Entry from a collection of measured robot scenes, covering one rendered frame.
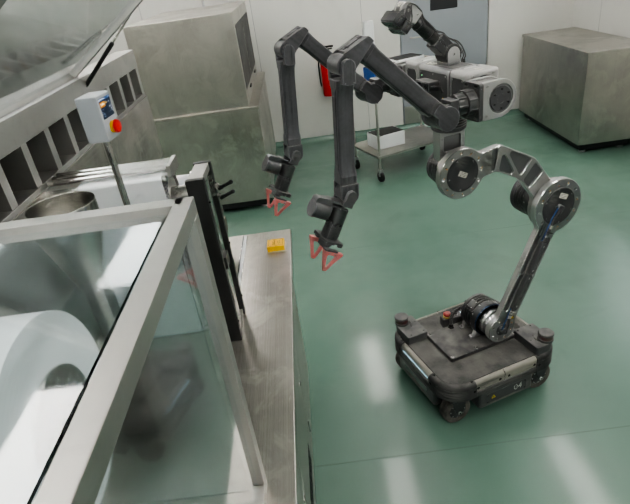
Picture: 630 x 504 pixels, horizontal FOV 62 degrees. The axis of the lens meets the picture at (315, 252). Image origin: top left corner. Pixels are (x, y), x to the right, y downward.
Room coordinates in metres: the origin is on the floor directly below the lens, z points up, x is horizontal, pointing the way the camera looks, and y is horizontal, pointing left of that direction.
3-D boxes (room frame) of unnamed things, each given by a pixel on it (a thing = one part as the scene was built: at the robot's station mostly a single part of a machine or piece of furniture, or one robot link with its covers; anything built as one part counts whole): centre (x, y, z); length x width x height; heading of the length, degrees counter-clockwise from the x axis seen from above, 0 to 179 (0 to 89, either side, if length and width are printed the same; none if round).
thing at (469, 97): (1.66, -0.54, 1.45); 0.09 x 0.08 x 0.12; 18
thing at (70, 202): (1.04, 0.51, 1.50); 0.14 x 0.14 x 0.06
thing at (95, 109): (1.21, 0.43, 1.66); 0.07 x 0.07 x 0.10; 82
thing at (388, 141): (5.04, -1.04, 0.51); 0.91 x 0.58 x 1.02; 111
